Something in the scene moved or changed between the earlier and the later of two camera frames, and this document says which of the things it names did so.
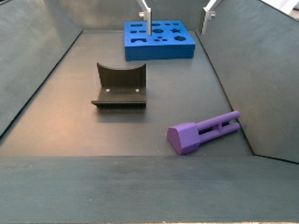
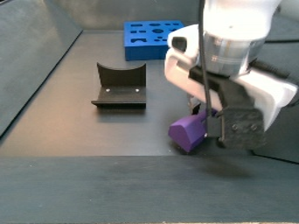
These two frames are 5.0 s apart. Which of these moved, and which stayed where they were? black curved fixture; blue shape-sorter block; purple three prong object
Moved: purple three prong object
Stayed: black curved fixture; blue shape-sorter block
